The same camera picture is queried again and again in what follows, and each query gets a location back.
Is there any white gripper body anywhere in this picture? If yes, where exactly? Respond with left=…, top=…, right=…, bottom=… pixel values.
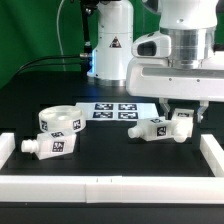
left=126, top=56, right=224, bottom=102

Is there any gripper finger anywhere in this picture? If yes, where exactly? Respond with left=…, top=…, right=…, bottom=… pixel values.
left=159, top=98, right=170, bottom=118
left=197, top=101, right=209, bottom=123

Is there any white right fence bar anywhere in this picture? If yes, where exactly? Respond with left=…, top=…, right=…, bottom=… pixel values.
left=200, top=134, right=224, bottom=178

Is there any white left fence bar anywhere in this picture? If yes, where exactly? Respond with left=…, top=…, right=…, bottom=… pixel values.
left=0, top=133, right=15, bottom=169

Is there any black cable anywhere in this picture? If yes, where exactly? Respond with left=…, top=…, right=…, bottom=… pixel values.
left=14, top=53, right=91, bottom=79

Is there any white marker sheet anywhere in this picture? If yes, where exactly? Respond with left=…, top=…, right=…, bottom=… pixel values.
left=77, top=102, right=158, bottom=121

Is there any white front fence bar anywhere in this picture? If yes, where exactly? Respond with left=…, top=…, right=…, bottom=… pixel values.
left=0, top=175, right=224, bottom=204

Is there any white fence bar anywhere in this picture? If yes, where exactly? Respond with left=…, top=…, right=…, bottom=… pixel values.
left=0, top=175, right=224, bottom=204
left=200, top=134, right=224, bottom=178
left=0, top=133, right=15, bottom=169

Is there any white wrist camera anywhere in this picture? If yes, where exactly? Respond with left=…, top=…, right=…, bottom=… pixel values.
left=132, top=31, right=171, bottom=58

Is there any grey thin cable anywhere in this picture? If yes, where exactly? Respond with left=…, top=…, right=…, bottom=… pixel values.
left=55, top=0, right=68, bottom=72

